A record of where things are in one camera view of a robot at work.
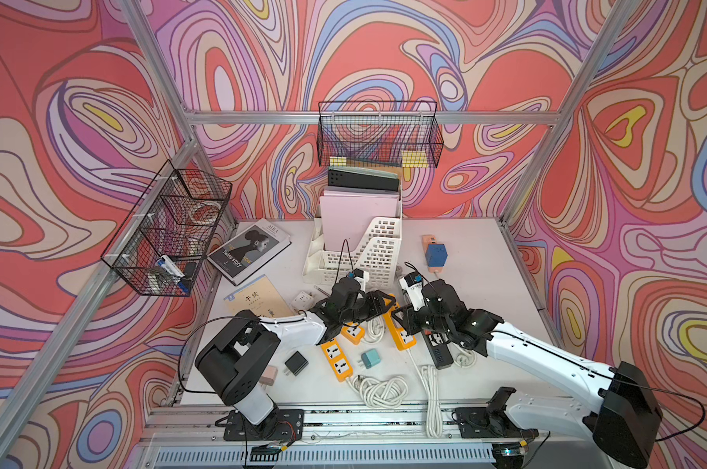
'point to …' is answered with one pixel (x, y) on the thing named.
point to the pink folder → (350, 219)
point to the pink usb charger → (268, 377)
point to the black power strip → (438, 349)
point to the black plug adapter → (295, 363)
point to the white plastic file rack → (378, 254)
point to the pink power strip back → (428, 239)
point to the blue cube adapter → (436, 255)
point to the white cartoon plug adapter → (303, 301)
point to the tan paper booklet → (260, 297)
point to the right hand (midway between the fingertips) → (398, 320)
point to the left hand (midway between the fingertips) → (395, 304)
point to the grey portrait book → (249, 250)
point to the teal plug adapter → (370, 359)
